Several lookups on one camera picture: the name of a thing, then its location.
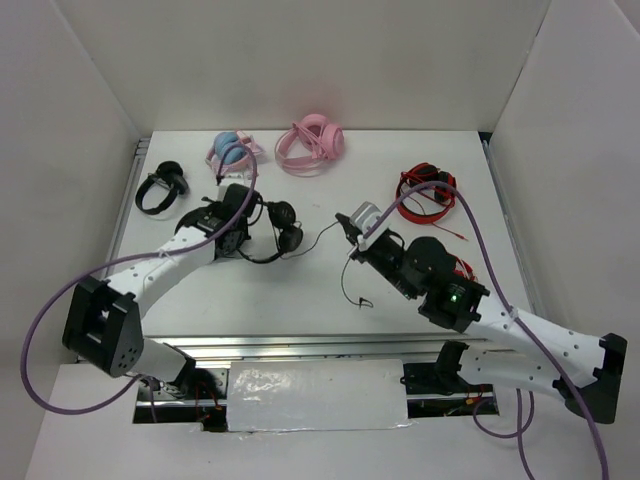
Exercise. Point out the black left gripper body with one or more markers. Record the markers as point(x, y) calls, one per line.
point(244, 232)

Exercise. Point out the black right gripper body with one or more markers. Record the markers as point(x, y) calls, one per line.
point(384, 258)

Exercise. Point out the black Panasonic wired headphones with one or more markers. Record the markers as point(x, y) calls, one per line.
point(287, 231)

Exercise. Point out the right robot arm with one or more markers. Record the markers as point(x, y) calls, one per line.
point(582, 371)

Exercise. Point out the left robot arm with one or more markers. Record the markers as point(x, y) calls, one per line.
point(104, 325)

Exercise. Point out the folded red headphones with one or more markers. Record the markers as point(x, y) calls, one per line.
point(463, 269)

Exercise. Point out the pink blue cat-ear headphones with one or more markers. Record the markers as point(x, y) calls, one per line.
point(229, 152)

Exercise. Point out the small black headphones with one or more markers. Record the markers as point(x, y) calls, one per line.
point(161, 188)

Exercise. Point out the red black headphones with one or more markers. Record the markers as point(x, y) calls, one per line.
point(430, 206)

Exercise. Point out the pink gaming headphones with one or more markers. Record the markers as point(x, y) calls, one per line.
point(310, 146)

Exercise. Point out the black headset with microphone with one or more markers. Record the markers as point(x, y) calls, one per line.
point(208, 218)

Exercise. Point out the white taped cover sheet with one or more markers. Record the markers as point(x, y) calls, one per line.
point(318, 395)

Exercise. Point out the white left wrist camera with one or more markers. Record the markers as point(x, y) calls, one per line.
point(370, 223)

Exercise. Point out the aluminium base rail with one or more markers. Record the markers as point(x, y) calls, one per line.
point(280, 347)

